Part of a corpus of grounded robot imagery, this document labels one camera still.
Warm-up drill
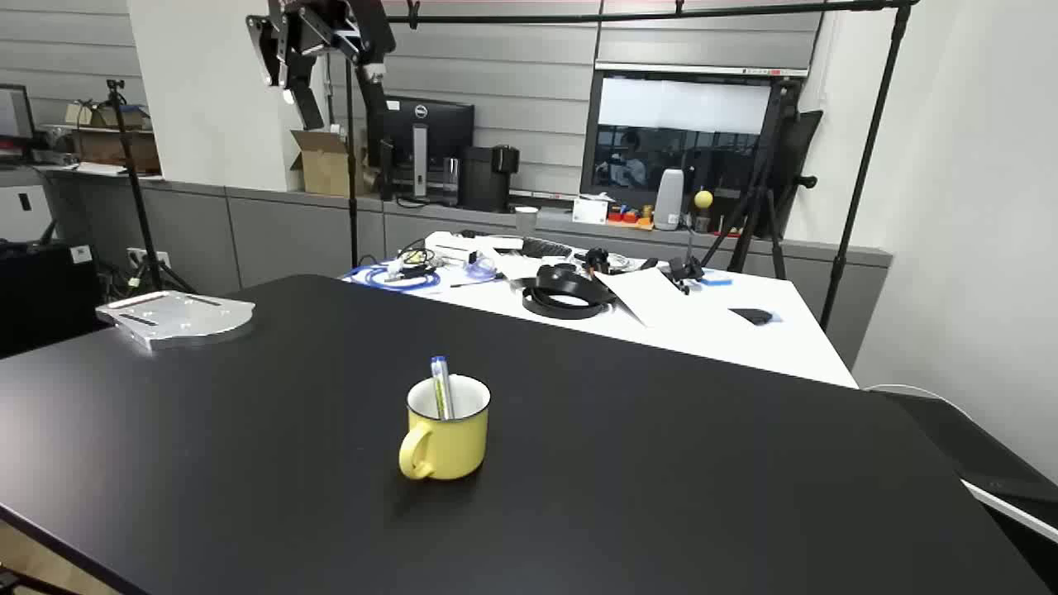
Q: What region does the brown cardboard box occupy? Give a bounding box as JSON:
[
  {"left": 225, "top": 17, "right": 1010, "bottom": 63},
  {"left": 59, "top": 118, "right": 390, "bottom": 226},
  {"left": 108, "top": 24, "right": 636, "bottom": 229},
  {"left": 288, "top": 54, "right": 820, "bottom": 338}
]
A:
[{"left": 296, "top": 128, "right": 373, "bottom": 199}]

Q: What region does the black camera tripod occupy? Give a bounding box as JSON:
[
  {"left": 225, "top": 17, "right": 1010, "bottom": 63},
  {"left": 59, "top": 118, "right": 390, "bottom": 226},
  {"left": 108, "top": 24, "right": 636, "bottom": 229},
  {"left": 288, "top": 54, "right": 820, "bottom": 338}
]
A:
[{"left": 702, "top": 80, "right": 824, "bottom": 277}]

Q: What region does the black computer monitor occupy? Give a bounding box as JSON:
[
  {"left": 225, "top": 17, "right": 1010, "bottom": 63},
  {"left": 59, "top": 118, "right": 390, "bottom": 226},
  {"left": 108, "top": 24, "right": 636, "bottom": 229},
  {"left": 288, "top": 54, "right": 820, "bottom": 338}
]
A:
[{"left": 386, "top": 95, "right": 478, "bottom": 199}]

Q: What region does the yellow ball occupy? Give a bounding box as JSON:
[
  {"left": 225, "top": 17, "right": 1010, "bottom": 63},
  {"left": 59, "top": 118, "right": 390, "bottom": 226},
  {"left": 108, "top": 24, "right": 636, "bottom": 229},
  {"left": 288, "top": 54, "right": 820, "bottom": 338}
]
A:
[{"left": 696, "top": 189, "right": 716, "bottom": 211}]

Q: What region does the black desktop box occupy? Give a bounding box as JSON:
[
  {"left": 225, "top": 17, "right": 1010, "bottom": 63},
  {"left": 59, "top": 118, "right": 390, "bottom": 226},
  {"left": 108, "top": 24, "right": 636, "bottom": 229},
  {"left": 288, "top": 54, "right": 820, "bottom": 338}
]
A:
[{"left": 459, "top": 146, "right": 518, "bottom": 211}]

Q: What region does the white side table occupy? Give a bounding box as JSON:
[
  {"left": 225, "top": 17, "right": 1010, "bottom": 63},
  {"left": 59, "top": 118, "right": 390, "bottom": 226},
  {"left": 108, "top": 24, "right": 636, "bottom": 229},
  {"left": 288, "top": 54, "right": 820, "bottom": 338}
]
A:
[{"left": 347, "top": 233, "right": 852, "bottom": 388}]

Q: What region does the white cylinder speaker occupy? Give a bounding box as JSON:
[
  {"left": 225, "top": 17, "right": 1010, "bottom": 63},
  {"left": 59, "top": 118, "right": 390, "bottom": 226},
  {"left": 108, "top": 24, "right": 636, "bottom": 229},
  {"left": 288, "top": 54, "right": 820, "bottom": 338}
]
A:
[{"left": 655, "top": 168, "right": 685, "bottom": 229}]

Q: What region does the black overhead crossbar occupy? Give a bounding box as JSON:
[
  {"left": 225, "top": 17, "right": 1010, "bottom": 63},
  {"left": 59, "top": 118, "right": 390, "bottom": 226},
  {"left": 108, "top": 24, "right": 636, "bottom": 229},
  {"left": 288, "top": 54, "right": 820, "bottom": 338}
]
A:
[{"left": 390, "top": 0, "right": 921, "bottom": 31}]

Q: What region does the coiled black cable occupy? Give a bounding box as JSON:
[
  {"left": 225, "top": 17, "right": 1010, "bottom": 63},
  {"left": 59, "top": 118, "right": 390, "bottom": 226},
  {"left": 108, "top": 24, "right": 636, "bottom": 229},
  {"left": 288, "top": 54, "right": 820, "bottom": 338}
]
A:
[{"left": 518, "top": 260, "right": 619, "bottom": 323}]

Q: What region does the yellow enamel mug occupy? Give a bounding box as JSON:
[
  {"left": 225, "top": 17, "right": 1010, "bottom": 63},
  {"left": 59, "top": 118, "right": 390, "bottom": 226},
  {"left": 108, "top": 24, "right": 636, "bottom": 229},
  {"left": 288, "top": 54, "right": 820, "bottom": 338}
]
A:
[{"left": 396, "top": 374, "right": 494, "bottom": 482}]

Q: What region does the black tripod at left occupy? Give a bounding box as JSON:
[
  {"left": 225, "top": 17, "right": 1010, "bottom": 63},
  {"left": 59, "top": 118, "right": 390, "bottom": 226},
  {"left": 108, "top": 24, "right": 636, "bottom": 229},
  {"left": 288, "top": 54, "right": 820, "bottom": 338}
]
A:
[{"left": 107, "top": 80, "right": 191, "bottom": 292}]

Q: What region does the grey low partition cabinet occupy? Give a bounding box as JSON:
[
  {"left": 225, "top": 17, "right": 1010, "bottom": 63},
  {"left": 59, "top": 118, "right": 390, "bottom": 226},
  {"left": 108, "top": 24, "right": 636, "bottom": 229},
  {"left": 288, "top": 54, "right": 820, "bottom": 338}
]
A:
[{"left": 40, "top": 173, "right": 892, "bottom": 367}]

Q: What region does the black light stand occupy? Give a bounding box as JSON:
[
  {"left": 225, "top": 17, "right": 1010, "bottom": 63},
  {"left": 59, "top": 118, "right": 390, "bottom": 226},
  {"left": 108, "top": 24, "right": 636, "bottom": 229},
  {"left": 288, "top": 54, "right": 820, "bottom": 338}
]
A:
[{"left": 820, "top": 0, "right": 921, "bottom": 332}]

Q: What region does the small black mouse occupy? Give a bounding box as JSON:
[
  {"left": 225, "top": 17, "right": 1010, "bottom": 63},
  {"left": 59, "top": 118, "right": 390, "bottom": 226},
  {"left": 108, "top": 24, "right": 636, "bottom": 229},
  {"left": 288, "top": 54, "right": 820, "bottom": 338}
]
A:
[{"left": 731, "top": 309, "right": 773, "bottom": 329}]

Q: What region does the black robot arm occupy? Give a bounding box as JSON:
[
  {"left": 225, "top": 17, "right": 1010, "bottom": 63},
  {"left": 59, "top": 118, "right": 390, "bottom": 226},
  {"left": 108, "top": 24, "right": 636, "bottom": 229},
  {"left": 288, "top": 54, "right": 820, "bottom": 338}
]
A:
[{"left": 244, "top": 0, "right": 396, "bottom": 165}]

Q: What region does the black centre pole stand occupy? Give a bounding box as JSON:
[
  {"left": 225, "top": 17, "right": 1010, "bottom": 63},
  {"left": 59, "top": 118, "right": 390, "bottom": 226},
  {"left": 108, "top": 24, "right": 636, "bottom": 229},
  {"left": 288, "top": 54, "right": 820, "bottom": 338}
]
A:
[{"left": 344, "top": 54, "right": 360, "bottom": 269}]

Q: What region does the coiled blue cable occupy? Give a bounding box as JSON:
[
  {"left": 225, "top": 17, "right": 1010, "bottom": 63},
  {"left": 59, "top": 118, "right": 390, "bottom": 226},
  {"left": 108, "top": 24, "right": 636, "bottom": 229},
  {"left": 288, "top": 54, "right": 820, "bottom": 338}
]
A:
[{"left": 350, "top": 257, "right": 442, "bottom": 294}]

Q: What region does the blue capped marker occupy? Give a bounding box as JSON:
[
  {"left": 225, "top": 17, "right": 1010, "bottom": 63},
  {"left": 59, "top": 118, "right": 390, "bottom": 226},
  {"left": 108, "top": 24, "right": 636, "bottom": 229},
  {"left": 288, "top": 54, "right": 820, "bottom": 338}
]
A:
[{"left": 431, "top": 356, "right": 454, "bottom": 421}]

